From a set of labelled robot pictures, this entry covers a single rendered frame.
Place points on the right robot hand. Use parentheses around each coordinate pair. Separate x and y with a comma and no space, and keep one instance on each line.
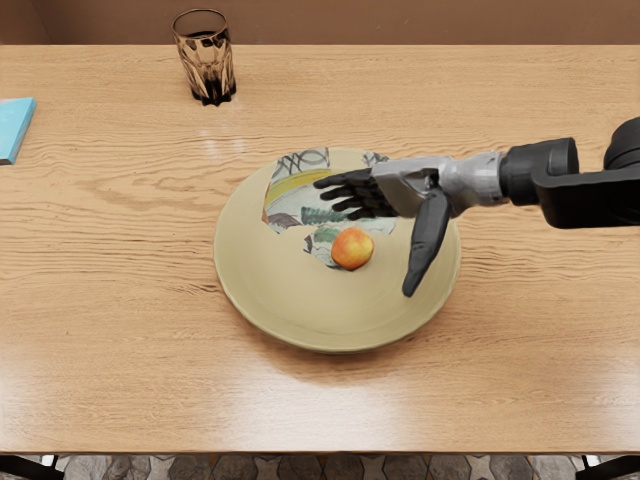
(415,185)

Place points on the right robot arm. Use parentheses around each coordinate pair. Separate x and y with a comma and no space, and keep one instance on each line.
(575,190)

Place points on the beige patterned plate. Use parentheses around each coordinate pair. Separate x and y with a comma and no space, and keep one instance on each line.
(295,295)

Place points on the orange red peach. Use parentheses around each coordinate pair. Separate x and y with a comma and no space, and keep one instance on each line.
(352,248)

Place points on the brown faceted drinking glass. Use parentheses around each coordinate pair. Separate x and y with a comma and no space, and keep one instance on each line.
(205,60)

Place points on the light blue book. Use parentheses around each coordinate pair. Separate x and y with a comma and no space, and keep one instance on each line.
(14,127)

